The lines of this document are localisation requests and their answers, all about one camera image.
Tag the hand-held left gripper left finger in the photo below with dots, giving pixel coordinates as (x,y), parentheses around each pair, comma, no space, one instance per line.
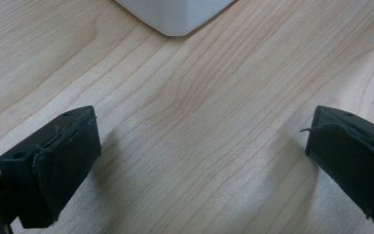
(55,162)

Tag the white plastic box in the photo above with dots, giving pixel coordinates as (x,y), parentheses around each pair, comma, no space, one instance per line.
(175,14)

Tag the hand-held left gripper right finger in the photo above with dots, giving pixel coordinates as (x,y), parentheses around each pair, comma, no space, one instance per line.
(354,156)

